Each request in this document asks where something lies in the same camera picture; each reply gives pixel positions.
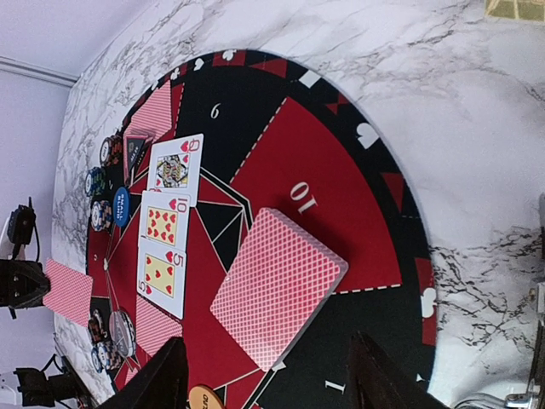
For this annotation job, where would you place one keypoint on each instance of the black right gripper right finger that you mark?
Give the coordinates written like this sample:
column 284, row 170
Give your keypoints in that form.
column 375, row 381

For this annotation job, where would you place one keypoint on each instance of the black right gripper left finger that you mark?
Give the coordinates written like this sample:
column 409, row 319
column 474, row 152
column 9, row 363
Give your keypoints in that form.
column 161, row 383

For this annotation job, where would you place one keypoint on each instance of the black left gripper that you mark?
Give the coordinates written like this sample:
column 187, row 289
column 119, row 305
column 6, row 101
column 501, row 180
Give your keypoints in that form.
column 23, row 285

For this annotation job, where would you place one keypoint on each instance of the orange big blind button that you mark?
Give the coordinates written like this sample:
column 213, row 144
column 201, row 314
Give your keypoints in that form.
column 202, row 397

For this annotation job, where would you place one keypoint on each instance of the face down community card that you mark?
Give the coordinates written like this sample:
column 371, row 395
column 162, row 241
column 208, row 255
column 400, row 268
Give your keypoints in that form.
column 153, row 327

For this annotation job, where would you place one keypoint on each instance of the chip stack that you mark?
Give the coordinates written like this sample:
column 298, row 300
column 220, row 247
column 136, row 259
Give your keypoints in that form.
column 96, row 328
column 111, row 150

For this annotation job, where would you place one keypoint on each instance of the blue chips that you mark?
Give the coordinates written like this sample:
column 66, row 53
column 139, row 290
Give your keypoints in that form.
column 101, row 215
column 108, row 356

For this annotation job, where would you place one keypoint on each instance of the five of hearts card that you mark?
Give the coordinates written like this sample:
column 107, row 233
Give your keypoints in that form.
column 161, row 276

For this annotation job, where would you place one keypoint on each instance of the green chips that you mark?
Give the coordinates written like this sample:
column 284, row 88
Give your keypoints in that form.
column 95, row 181
column 96, row 359

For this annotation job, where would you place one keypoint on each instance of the blue small blind button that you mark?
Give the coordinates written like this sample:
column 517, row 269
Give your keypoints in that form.
column 120, row 207

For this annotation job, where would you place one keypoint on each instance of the red playing card deck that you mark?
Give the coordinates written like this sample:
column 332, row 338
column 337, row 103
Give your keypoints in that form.
column 276, row 285

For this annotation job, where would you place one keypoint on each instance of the ten of hearts card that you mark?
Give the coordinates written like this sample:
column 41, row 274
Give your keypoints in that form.
column 165, row 218

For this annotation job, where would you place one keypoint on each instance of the triangular all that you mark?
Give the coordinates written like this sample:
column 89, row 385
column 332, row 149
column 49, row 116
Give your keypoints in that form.
column 136, row 154

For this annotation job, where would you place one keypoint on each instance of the face up white card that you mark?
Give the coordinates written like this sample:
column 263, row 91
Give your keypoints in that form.
column 175, row 166

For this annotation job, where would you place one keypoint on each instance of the round red black poker mat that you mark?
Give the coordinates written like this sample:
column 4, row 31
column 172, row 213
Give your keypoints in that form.
column 278, row 135

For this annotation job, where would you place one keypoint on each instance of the yellow woven bamboo mat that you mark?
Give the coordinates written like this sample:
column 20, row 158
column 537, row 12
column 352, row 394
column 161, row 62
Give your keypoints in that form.
column 526, row 10

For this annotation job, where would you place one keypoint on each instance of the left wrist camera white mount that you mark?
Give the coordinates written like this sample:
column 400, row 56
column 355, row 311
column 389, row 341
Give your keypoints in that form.
column 18, row 231

